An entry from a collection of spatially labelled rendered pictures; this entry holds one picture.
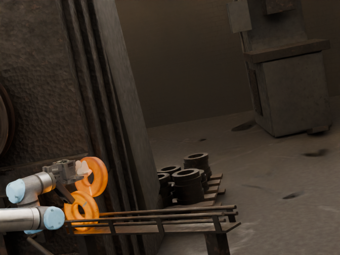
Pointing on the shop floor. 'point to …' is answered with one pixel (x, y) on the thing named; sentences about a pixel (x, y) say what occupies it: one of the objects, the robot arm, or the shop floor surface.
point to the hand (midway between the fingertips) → (90, 171)
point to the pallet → (190, 185)
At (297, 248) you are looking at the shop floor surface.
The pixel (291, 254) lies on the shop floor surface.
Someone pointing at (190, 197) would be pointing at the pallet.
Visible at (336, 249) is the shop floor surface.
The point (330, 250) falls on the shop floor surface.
